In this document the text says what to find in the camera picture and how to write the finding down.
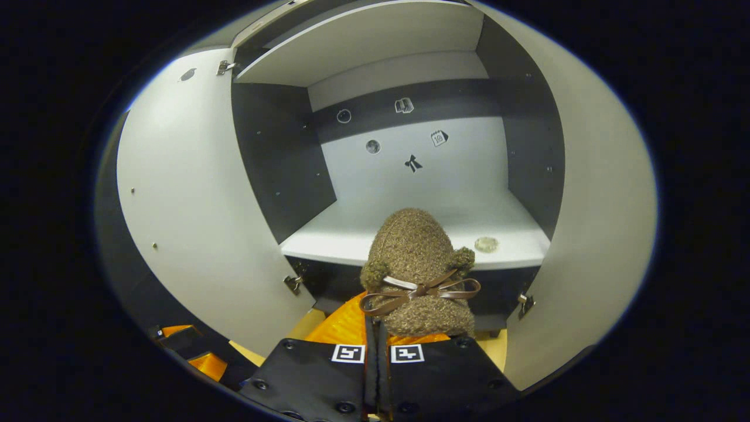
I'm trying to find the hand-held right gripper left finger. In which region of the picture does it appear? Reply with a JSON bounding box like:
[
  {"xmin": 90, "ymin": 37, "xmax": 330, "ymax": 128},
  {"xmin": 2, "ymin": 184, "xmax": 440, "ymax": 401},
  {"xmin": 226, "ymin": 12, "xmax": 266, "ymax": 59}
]
[{"xmin": 239, "ymin": 291, "xmax": 379, "ymax": 422}]

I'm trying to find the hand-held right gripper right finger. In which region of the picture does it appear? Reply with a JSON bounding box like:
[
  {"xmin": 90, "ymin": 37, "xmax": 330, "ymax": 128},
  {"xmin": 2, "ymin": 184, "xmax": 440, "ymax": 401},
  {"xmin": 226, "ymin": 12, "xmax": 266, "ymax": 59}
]
[{"xmin": 379, "ymin": 319, "xmax": 522, "ymax": 422}]

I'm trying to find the white shoe cabinet door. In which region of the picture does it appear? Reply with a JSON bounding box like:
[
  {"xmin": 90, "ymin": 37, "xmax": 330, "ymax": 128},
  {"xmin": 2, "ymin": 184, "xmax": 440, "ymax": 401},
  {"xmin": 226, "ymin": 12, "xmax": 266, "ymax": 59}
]
[
  {"xmin": 472, "ymin": 0, "xmax": 658, "ymax": 390},
  {"xmin": 116, "ymin": 47, "xmax": 317, "ymax": 358}
]

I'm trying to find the brown fuzzy shoe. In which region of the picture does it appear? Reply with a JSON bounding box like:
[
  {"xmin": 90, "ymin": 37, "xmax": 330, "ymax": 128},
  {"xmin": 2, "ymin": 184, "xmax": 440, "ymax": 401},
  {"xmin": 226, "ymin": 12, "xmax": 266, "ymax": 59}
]
[{"xmin": 359, "ymin": 207, "xmax": 482, "ymax": 339}]

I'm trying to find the white grey shoe cabinet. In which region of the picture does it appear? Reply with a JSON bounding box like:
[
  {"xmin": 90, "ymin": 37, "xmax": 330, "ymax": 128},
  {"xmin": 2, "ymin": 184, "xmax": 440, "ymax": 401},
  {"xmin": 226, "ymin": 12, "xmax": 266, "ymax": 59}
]
[{"xmin": 231, "ymin": 0, "xmax": 566, "ymax": 341}]

